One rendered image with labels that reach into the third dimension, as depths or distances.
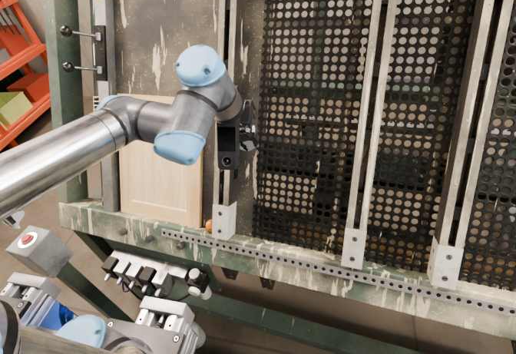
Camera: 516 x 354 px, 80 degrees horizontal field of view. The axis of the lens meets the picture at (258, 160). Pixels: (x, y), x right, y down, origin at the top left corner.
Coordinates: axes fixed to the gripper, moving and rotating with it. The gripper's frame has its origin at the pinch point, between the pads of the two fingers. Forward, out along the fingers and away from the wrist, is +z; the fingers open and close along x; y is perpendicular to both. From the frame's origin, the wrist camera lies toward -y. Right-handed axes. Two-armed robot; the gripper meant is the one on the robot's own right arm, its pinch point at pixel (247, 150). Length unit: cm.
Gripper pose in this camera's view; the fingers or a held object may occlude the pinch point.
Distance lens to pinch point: 81.5
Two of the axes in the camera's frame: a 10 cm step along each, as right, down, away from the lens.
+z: 2.2, 3.2, 9.2
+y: 1.3, -9.4, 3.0
